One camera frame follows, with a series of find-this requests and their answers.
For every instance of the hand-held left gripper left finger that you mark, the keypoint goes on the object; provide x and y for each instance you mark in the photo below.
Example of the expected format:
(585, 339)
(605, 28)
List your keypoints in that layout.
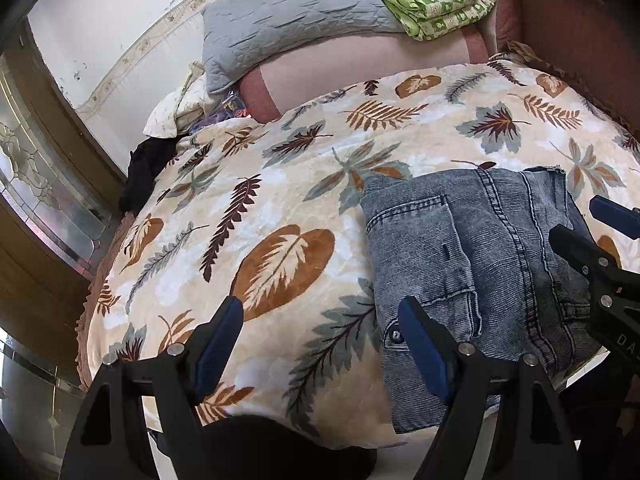
(220, 345)

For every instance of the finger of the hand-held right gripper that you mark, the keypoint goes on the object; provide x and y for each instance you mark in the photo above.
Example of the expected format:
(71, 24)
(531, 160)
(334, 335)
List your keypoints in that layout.
(580, 250)
(617, 215)

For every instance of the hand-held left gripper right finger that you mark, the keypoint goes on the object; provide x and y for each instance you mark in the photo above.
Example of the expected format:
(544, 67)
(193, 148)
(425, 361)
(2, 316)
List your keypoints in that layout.
(425, 355)

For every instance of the grey-blue denim pants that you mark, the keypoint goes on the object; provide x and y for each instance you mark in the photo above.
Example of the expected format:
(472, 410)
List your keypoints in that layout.
(500, 240)

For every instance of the black cloth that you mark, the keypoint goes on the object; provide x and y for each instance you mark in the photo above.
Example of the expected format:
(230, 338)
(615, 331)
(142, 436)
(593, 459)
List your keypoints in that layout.
(145, 170)

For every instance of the leaf print blanket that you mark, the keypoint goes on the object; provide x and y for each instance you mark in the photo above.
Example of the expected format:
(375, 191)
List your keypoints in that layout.
(300, 170)

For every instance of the purple patterned cloth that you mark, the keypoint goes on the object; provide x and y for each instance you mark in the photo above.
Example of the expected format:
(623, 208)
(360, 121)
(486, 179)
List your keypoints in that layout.
(225, 110)

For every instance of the white cream pillow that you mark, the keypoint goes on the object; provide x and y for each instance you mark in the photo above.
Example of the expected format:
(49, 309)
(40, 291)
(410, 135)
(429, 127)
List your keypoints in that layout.
(165, 115)

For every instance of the wooden door with glass panel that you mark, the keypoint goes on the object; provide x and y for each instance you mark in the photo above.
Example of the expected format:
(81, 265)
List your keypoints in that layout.
(30, 185)

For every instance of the green checked folded blanket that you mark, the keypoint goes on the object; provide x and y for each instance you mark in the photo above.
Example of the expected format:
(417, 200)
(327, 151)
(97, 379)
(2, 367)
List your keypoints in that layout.
(440, 5)

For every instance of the pink striped pillow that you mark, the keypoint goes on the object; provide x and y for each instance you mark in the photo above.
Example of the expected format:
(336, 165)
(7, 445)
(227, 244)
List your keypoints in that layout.
(350, 70)

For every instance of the grey quilted pillow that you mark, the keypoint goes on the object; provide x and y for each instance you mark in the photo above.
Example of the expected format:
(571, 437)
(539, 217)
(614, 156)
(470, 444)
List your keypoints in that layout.
(290, 15)

